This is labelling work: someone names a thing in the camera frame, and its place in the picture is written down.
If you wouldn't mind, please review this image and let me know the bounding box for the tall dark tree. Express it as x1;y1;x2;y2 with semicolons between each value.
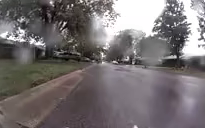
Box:
152;0;193;68

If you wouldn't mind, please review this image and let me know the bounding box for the grass lawn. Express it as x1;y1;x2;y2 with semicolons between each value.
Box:
0;58;91;105

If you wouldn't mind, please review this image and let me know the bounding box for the large spreading tree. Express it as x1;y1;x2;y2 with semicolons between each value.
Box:
0;0;120;60

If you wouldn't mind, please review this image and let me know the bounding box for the group of pale trees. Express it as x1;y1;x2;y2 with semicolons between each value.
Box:
105;28;147;63

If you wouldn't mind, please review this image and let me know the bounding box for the white car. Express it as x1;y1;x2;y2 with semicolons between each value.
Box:
111;60;120;66

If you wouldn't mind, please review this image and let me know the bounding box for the wet grey asphalt road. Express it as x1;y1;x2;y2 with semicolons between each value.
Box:
36;62;205;128

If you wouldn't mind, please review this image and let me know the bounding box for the parked vehicle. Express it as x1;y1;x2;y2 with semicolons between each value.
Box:
52;49;82;62
80;56;92;63

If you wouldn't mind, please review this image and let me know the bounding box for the concrete kerb strip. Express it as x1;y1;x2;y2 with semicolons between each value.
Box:
0;65;92;128

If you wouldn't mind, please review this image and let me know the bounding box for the low dark house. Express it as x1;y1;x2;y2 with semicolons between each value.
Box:
0;31;46;61

